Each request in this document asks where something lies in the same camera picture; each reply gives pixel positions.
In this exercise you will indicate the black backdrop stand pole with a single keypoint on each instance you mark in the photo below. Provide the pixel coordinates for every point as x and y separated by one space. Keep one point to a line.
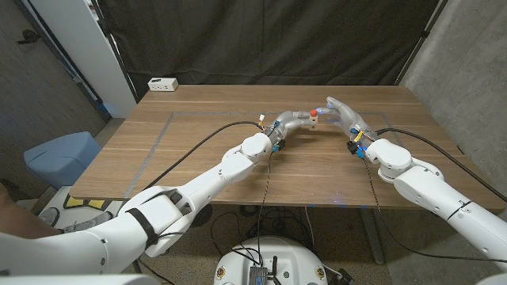
423 35
119 59

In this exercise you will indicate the person's bare limb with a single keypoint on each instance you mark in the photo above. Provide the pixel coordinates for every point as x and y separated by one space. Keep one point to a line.
17 223

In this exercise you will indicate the wooden block with holes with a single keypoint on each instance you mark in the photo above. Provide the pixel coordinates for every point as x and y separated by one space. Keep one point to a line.
313 122

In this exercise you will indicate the grey table leg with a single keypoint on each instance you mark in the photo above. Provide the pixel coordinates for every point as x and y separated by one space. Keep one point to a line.
372 237

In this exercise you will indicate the white power strip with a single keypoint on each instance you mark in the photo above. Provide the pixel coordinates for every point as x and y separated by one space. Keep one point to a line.
162 84

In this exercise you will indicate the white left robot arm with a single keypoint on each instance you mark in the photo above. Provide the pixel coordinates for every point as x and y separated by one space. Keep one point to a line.
206 190

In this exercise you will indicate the blue padded stool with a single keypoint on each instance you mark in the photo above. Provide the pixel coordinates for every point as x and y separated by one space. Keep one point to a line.
59 158

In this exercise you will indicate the yellow and black floor object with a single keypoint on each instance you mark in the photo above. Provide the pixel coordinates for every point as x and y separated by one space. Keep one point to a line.
79 202

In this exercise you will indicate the grey module on torso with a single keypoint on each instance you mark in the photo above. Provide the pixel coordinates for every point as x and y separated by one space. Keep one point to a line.
258 276

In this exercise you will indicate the red-headed wooden screw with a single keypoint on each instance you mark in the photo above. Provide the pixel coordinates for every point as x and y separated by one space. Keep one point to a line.
313 113

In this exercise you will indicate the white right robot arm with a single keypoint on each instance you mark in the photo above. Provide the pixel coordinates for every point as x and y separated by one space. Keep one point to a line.
435 190

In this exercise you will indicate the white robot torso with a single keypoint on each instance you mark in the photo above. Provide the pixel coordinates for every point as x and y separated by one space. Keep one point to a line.
285 257

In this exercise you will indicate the white cabinet panel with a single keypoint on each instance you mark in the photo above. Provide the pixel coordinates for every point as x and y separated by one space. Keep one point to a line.
79 39

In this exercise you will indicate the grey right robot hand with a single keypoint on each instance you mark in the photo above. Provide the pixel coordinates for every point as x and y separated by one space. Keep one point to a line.
352 118

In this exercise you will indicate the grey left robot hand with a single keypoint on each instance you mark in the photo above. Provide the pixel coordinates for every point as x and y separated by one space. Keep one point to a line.
287 121

